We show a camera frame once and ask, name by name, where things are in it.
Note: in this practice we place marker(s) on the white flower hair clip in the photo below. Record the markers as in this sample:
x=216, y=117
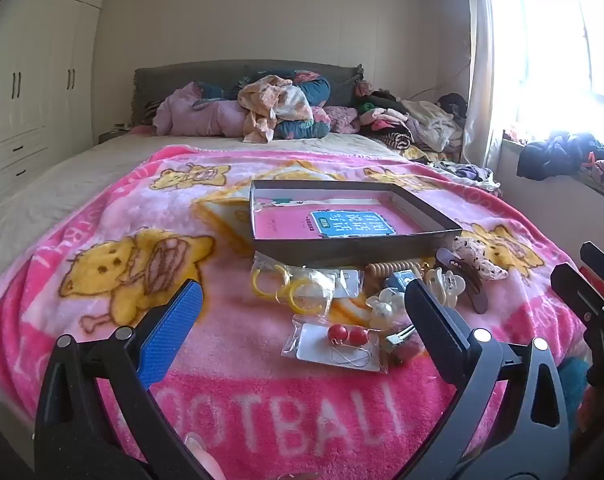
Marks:
x=382, y=310

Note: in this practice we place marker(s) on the blue card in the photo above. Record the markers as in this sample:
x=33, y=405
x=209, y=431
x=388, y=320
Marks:
x=399, y=280

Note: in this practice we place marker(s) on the yellow hoop earrings packet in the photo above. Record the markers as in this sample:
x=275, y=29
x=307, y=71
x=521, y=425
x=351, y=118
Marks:
x=267, y=282

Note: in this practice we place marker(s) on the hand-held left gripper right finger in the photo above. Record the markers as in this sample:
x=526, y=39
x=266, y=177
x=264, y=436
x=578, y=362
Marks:
x=434, y=330

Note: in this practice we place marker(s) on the dark clothes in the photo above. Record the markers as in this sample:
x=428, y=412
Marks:
x=547, y=157

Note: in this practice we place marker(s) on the purple clothes heap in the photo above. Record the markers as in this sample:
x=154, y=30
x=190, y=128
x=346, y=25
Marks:
x=469, y=174

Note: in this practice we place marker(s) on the folded pink floral quilt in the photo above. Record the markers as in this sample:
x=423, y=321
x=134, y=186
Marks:
x=342, y=120

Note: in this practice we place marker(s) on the window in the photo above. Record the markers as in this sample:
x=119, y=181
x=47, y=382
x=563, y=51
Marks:
x=557, y=50

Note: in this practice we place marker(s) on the dark teal floral quilt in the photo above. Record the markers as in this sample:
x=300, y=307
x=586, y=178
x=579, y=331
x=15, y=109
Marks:
x=317, y=90

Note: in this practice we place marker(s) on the bed with beige sheet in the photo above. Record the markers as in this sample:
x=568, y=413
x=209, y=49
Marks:
x=57, y=180

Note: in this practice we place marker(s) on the red ball earrings card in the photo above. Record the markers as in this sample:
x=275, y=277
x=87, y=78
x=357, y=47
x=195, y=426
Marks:
x=339, y=332

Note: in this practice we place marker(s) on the nightstand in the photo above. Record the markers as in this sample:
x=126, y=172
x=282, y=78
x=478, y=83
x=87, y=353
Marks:
x=114, y=136

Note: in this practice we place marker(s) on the pink book with blue label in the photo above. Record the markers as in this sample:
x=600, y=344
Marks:
x=282, y=225

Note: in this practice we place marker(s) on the brown hair clip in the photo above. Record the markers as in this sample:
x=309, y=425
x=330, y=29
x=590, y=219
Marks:
x=474, y=295

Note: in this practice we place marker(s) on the white hair claw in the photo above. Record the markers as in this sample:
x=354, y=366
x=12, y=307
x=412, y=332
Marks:
x=444, y=282

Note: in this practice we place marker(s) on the pink printed blanket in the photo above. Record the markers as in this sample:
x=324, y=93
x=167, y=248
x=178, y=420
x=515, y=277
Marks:
x=232, y=385

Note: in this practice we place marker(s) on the person's left hand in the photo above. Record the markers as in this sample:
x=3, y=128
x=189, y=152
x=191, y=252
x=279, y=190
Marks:
x=206, y=457

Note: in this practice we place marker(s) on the teal cloth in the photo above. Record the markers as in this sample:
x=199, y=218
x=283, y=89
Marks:
x=573, y=380

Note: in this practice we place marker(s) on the dark cardboard box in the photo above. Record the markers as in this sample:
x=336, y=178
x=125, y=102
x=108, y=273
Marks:
x=352, y=252

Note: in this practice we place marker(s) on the orange floral cloth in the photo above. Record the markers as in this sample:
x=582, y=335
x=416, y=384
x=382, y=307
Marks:
x=262, y=95

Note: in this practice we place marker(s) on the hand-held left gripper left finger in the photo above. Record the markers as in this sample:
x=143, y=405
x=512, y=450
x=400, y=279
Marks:
x=169, y=330

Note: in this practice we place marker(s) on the pile of clothes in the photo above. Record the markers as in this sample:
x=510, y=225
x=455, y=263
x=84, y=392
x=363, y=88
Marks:
x=427, y=120

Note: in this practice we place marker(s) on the grey headboard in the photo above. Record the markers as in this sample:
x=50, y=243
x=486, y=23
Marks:
x=182, y=75

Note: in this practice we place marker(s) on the beige curtain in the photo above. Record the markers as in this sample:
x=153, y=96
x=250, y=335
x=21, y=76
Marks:
x=479, y=60

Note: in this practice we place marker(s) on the white wardrobe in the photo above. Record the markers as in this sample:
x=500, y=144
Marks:
x=32, y=60

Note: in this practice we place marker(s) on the white earring card packet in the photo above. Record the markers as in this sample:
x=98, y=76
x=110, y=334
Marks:
x=347, y=285

